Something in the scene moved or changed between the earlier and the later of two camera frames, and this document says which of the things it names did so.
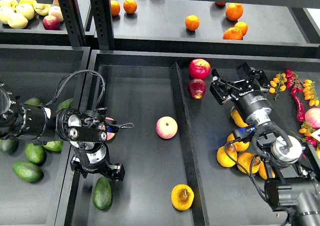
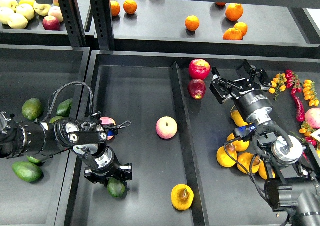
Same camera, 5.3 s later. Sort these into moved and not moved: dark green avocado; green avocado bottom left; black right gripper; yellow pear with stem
Moved: dark green avocado
Not moved: green avocado bottom left; black right gripper; yellow pear with stem
